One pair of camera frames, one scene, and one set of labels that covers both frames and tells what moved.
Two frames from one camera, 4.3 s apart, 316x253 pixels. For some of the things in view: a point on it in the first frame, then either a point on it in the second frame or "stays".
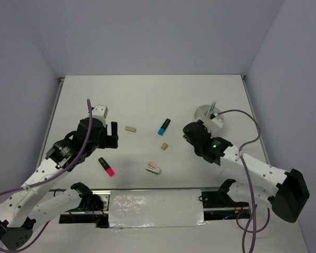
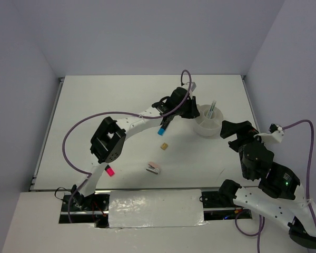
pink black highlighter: (109, 170) stays
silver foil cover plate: (155, 208) stays
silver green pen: (213, 107) stays
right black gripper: (207, 130) -> (244, 129)
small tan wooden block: (164, 146) stays
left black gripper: (110, 141) -> (193, 112)
